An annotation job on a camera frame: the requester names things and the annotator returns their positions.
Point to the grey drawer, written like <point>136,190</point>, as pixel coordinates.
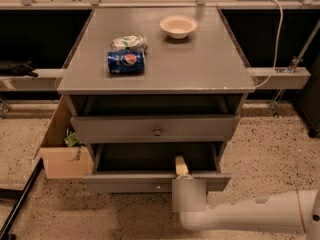
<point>155,129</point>
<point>150,167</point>

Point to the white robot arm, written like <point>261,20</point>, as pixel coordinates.
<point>295,212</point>

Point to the grey top drawer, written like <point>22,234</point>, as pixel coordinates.
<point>155,129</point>

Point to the grey drawer cabinet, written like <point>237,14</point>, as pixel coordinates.
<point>186,102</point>

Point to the green packet in box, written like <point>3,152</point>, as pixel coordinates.
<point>72,140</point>

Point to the blue pepsi can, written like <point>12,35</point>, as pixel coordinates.
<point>125,61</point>

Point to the brown cardboard box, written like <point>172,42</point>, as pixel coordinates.
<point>59,160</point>

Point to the crushed green white can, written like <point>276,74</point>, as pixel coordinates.
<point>131,42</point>

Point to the white paper bowl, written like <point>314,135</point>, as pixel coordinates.
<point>178,26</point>

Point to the black metal floor bar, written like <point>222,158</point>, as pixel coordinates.
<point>19,197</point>

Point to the black object on rail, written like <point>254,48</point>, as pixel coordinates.
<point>13,68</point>

